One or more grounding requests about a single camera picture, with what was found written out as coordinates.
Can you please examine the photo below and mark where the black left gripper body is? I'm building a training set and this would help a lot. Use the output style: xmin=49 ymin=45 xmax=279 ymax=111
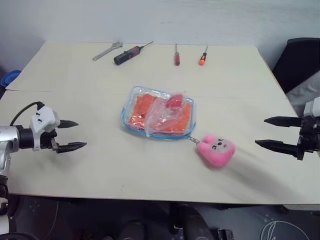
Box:
xmin=40 ymin=129 xmax=60 ymax=154

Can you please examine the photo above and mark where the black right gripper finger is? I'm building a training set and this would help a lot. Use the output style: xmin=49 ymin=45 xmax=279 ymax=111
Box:
xmin=254 ymin=139 xmax=299 ymax=157
xmin=263 ymin=115 xmax=303 ymax=128

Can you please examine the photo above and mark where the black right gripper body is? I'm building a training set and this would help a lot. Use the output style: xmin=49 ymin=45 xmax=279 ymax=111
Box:
xmin=295 ymin=116 xmax=320 ymax=161

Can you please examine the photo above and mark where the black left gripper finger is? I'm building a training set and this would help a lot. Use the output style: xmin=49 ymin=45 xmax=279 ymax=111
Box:
xmin=55 ymin=141 xmax=88 ymax=154
xmin=57 ymin=119 xmax=79 ymax=130

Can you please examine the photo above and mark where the clear blue-trimmed zipper pouch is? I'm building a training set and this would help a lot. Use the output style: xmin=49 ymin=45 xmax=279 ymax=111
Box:
xmin=121 ymin=85 xmax=196 ymax=141

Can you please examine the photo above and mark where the black chair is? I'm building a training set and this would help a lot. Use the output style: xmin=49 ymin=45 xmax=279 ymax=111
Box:
xmin=271 ymin=37 xmax=320 ymax=95

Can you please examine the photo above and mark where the blue plastic container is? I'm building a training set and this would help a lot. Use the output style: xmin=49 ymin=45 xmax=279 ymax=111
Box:
xmin=0 ymin=69 xmax=22 ymax=88

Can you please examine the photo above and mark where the silver adjustable wrench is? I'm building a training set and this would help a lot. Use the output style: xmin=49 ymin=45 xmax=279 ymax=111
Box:
xmin=92 ymin=41 xmax=124 ymax=62

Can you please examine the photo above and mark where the black electric screwdriver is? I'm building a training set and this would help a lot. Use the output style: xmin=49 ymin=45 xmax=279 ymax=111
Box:
xmin=113 ymin=40 xmax=154 ymax=66

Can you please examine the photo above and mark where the orange and black screwdriver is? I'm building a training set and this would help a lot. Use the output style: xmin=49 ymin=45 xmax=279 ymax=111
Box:
xmin=198 ymin=44 xmax=209 ymax=67

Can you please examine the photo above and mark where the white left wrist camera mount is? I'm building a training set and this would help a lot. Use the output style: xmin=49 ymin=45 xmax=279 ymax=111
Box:
xmin=29 ymin=105 xmax=61 ymax=152

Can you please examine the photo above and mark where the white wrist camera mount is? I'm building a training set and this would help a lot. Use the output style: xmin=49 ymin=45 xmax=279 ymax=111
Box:
xmin=303 ymin=96 xmax=320 ymax=118
xmin=29 ymin=105 xmax=61 ymax=152

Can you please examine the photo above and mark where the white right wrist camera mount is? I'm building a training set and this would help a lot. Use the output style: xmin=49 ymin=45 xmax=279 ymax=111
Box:
xmin=303 ymin=96 xmax=320 ymax=118

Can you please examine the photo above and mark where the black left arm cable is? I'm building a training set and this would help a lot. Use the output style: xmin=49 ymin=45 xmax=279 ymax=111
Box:
xmin=9 ymin=101 xmax=45 ymax=126

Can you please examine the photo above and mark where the pink plush bunny keychain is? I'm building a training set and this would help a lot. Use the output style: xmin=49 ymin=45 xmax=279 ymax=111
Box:
xmin=196 ymin=134 xmax=237 ymax=168

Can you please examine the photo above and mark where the white floor cable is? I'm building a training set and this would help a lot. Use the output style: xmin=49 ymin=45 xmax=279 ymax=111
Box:
xmin=260 ymin=219 xmax=312 ymax=240

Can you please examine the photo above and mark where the red handled screwdriver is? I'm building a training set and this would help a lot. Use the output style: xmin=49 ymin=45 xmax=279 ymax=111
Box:
xmin=174 ymin=43 xmax=181 ymax=67

